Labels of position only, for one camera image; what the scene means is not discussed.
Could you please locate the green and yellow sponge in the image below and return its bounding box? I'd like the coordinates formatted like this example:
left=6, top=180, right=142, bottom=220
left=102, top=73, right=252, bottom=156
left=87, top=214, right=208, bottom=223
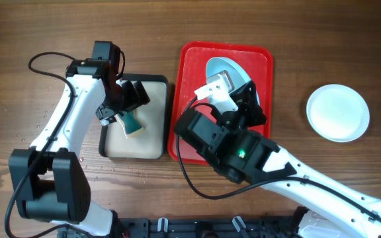
left=114, top=112, right=144, bottom=138

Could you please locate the black rectangular water tray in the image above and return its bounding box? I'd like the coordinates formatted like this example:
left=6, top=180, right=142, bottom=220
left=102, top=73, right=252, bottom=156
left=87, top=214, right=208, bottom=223
left=99, top=73, right=169, bottom=159

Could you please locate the red plastic tray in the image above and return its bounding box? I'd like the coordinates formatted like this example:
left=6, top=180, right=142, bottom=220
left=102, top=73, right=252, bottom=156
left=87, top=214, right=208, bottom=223
left=167, top=41, right=274, bottom=160

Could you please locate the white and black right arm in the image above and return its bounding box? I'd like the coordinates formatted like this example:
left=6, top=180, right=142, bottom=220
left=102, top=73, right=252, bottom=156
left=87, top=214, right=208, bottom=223
left=174, top=81, right=381, bottom=237

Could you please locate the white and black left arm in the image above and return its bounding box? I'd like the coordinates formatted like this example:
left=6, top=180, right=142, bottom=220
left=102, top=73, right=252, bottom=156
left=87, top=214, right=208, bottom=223
left=5, top=41, right=149, bottom=237

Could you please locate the white plate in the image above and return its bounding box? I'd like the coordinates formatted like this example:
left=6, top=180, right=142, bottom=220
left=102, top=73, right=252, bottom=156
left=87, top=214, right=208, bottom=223
left=306, top=84, right=370, bottom=143

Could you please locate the small light blue plate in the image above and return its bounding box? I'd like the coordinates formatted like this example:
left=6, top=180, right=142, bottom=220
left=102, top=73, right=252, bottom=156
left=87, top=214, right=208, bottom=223
left=206, top=57, right=251, bottom=96

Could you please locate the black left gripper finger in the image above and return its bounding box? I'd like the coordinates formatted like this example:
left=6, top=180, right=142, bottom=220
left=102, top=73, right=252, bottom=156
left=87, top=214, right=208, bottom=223
left=134, top=81, right=150, bottom=106
left=120, top=81, right=140, bottom=112

